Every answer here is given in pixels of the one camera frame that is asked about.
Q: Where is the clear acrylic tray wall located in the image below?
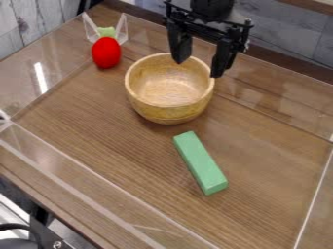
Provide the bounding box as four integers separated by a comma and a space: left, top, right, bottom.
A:
0, 8, 333, 249

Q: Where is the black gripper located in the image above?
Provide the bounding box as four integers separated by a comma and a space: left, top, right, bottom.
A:
165, 0, 254, 78

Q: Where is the black metal table bracket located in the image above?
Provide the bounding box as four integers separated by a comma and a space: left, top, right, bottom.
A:
0, 207, 75, 249

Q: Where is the green rectangular block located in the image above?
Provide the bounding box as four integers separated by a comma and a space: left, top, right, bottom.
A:
173, 131, 229, 196

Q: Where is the red toy strawberry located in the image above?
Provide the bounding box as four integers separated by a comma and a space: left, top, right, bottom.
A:
91, 26, 120, 69

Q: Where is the light wooden bowl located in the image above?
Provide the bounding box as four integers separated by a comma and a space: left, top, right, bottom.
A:
124, 53, 214, 125

